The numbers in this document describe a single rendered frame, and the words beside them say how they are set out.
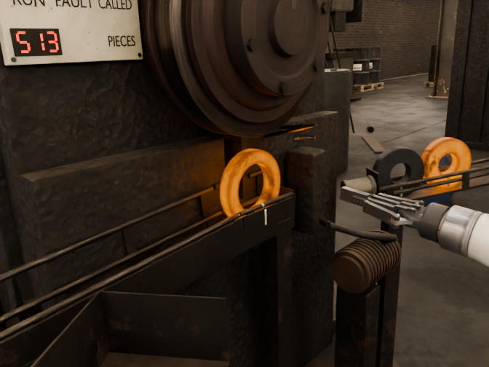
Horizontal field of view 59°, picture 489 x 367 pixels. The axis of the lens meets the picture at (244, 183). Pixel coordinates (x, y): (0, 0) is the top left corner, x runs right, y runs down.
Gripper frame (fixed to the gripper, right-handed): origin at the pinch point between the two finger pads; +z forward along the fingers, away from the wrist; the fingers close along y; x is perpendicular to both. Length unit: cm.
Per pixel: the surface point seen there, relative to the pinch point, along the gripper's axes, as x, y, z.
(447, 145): 4.4, 47.4, -2.4
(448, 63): -27, 838, 284
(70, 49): 31, -47, 34
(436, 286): -75, 102, 8
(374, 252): -22.2, 18.6, 2.0
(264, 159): 5.6, -8.2, 20.8
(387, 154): 2.2, 32.0, 8.6
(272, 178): 0.2, -5.2, 20.4
